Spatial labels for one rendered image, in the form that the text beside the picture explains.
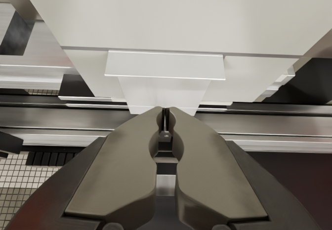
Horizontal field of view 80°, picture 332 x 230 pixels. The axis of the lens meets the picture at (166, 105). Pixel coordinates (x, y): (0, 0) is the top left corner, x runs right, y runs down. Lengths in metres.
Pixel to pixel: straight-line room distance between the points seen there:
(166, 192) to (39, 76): 0.20
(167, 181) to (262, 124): 0.36
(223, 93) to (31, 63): 0.21
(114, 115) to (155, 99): 0.28
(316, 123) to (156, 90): 0.47
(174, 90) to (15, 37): 0.22
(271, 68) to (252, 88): 0.04
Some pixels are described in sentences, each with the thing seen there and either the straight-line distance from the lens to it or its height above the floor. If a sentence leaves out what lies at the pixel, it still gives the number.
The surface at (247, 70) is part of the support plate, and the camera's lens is 0.19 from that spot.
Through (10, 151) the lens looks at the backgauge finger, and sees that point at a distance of 0.59.
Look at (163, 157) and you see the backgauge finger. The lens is 0.42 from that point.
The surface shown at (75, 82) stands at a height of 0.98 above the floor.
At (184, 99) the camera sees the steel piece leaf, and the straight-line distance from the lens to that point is 0.22.
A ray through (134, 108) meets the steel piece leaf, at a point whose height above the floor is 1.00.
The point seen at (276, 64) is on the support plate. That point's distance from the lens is 0.19.
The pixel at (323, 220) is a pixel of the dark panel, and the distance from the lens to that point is 0.91.
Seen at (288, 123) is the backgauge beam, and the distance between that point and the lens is 0.57.
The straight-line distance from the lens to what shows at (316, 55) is 0.44.
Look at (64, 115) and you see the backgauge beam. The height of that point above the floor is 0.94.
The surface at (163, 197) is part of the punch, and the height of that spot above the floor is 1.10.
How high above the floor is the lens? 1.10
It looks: 23 degrees down
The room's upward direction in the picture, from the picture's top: 179 degrees counter-clockwise
